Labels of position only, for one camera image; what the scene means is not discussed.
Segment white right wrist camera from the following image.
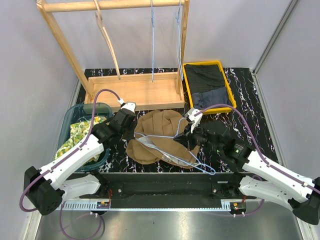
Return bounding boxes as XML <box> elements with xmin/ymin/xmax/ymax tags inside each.
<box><xmin>184</xmin><ymin>107</ymin><xmax>203</xmax><ymax>133</ymax></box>

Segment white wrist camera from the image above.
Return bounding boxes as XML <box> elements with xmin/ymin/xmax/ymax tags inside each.
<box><xmin>118</xmin><ymin>98</ymin><xmax>137</xmax><ymax>116</ymax></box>
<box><xmin>184</xmin><ymin>107</ymin><xmax>203</xmax><ymax>133</ymax></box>

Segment yellow plastic tray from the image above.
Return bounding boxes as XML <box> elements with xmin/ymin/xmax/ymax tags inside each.
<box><xmin>183</xmin><ymin>60</ymin><xmax>237</xmax><ymax>115</ymax></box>

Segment blue wire hanger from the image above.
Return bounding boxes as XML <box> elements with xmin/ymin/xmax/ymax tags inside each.
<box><xmin>175</xmin><ymin>0</ymin><xmax>183</xmax><ymax>80</ymax></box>
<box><xmin>133</xmin><ymin>117</ymin><xmax>216</xmax><ymax>176</ymax></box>
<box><xmin>150</xmin><ymin>0</ymin><xmax>155</xmax><ymax>83</ymax></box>

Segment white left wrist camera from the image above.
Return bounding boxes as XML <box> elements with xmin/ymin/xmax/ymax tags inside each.
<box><xmin>118</xmin><ymin>98</ymin><xmax>137</xmax><ymax>116</ymax></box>

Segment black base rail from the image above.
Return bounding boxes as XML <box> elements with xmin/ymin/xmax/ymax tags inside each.
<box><xmin>79</xmin><ymin>171</ymin><xmax>258</xmax><ymax>210</ymax></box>

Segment tan brown skirt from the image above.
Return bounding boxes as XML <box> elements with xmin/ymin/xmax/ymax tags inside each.
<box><xmin>125</xmin><ymin>109</ymin><xmax>201</xmax><ymax>167</ymax></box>

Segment dark blue garment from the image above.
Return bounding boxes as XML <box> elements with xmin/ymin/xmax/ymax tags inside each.
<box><xmin>191</xmin><ymin>86</ymin><xmax>232</xmax><ymax>110</ymax></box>

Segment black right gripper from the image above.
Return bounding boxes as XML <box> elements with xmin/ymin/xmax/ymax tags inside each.
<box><xmin>174</xmin><ymin>120</ymin><xmax>222</xmax><ymax>153</ymax></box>

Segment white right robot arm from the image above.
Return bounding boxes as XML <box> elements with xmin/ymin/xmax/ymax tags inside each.
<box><xmin>174</xmin><ymin>122</ymin><xmax>320</xmax><ymax>225</ymax></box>

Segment wooden clothes rack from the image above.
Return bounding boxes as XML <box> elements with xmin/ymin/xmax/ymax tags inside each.
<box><xmin>36</xmin><ymin>0</ymin><xmax>190</xmax><ymax>111</ymax></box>

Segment wooden hanger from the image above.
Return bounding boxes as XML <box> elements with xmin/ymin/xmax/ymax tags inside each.
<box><xmin>94</xmin><ymin>0</ymin><xmax>121</xmax><ymax>80</ymax></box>

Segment black striped garment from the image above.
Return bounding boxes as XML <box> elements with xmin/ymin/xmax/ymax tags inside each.
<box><xmin>184</xmin><ymin>64</ymin><xmax>225</xmax><ymax>94</ymax></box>

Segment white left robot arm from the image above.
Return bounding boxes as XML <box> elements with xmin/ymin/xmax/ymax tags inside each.
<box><xmin>22</xmin><ymin>102</ymin><xmax>136</xmax><ymax>216</ymax></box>

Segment yellow floral cloth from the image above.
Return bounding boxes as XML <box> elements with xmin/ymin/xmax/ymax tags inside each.
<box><xmin>54</xmin><ymin>116</ymin><xmax>107</xmax><ymax>163</ymax></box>

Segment black marbled mat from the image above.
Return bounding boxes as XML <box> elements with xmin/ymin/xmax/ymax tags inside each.
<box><xmin>66</xmin><ymin>66</ymin><xmax>279</xmax><ymax>174</ymax></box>

